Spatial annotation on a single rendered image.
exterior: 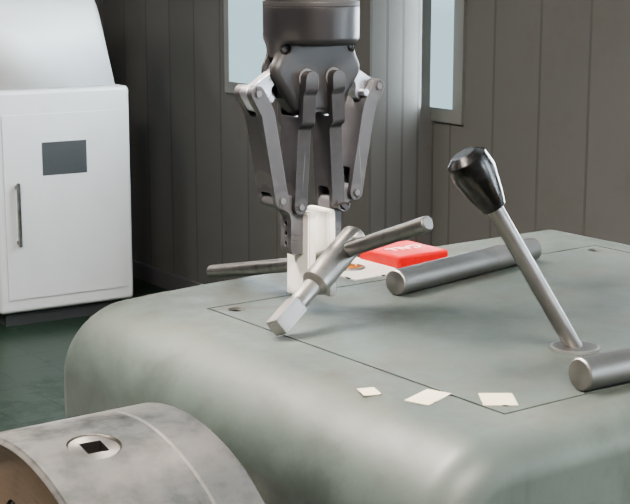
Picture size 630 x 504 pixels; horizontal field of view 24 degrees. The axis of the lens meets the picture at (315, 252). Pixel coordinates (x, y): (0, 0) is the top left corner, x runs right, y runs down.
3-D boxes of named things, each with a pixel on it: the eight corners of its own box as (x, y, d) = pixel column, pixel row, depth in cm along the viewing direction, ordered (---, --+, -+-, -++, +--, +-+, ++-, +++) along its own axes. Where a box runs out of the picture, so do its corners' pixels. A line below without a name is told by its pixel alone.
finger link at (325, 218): (305, 205, 117) (313, 204, 117) (307, 290, 118) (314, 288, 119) (328, 210, 115) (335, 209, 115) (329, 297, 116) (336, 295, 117)
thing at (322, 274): (293, 337, 107) (373, 243, 114) (275, 314, 107) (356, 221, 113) (275, 342, 109) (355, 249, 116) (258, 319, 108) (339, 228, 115)
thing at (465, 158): (479, 208, 104) (481, 142, 103) (511, 214, 102) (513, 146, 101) (437, 213, 102) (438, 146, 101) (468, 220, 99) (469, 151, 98)
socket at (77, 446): (105, 471, 93) (107, 431, 93) (127, 494, 91) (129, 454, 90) (56, 480, 92) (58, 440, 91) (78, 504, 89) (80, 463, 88)
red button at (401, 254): (407, 259, 140) (408, 238, 140) (449, 270, 136) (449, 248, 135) (358, 267, 137) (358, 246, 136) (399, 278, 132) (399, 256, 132)
